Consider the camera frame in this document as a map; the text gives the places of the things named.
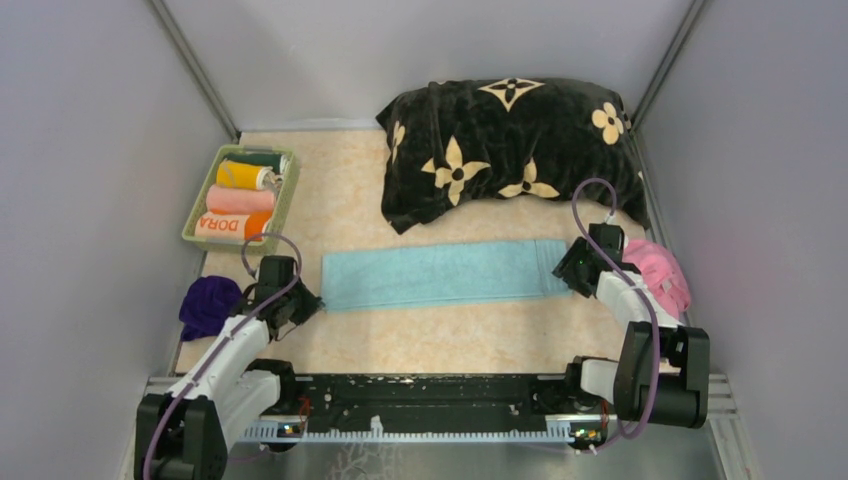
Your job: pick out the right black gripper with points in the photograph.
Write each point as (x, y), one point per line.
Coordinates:
(566, 267)

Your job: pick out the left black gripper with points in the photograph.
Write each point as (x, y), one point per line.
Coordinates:
(312, 304)

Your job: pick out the light blue towel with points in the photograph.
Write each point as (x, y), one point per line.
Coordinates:
(442, 275)

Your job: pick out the black floral blanket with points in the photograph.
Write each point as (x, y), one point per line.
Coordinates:
(550, 138)

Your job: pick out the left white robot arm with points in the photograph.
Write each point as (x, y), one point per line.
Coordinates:
(188, 431)

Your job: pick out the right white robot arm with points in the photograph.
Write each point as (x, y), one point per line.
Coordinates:
(662, 373)

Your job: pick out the green plastic basket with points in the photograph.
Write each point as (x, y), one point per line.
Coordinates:
(284, 188)

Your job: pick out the purple towel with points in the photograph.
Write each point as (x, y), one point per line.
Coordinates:
(206, 306)

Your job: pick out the orange DORA rolled towel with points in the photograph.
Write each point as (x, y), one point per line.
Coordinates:
(231, 227)

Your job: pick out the pink rolled towel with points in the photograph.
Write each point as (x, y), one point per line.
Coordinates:
(224, 200)

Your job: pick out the dark green rolled towel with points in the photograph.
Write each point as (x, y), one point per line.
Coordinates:
(275, 161)

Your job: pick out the yellow rolled towel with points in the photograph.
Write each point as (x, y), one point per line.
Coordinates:
(237, 175)

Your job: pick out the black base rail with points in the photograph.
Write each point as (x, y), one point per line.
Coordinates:
(339, 408)

